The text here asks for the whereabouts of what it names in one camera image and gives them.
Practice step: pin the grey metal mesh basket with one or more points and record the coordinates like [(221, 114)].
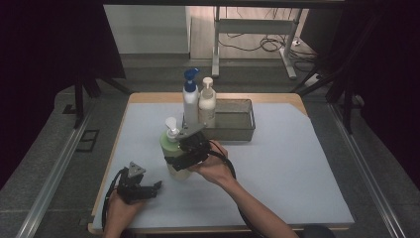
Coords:
[(234, 115)]

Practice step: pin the white power plug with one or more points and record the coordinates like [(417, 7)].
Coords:
[(296, 42)]

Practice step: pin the black curtain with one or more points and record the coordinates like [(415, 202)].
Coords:
[(389, 66), (33, 66)]

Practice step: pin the black overhead bar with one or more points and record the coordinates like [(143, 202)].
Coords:
[(231, 3)]

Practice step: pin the white metal desk frame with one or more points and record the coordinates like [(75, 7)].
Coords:
[(254, 26)]

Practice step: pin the green pump bottle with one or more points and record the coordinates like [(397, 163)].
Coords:
[(170, 147)]

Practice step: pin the cream pump bottle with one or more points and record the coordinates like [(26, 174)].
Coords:
[(207, 105)]

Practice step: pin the person's left hand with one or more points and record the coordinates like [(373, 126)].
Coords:
[(120, 214)]

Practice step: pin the person's dark trouser knee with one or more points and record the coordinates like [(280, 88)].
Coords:
[(318, 232)]

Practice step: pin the white cabinet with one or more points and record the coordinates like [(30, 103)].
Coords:
[(145, 29)]

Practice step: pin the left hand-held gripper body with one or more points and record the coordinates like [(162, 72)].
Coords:
[(132, 190)]

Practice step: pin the black tripod stand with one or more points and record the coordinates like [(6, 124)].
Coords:
[(78, 99), (346, 109)]

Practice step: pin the person's right hand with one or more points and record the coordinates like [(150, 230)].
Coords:
[(214, 168)]

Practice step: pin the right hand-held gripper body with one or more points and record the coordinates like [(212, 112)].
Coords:
[(194, 148)]

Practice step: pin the aluminium floor rail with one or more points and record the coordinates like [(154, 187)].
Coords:
[(49, 185), (366, 172)]

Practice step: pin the light blue table mat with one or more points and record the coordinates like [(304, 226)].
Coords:
[(297, 165)]

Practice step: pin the white bottle with blue pump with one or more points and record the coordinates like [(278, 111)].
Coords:
[(190, 102)]

